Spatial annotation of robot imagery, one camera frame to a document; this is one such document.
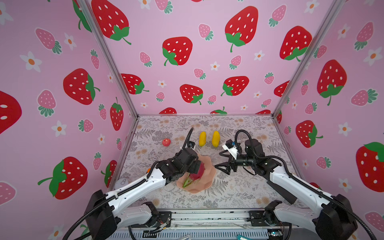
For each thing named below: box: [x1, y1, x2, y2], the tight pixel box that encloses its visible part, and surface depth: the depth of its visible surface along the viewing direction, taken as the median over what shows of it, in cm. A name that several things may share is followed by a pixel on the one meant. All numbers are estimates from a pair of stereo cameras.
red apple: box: [162, 138, 172, 147], surface depth 103 cm
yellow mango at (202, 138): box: [198, 131, 207, 147], surface depth 106 cm
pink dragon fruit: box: [182, 162, 206, 188], surface depth 85 cm
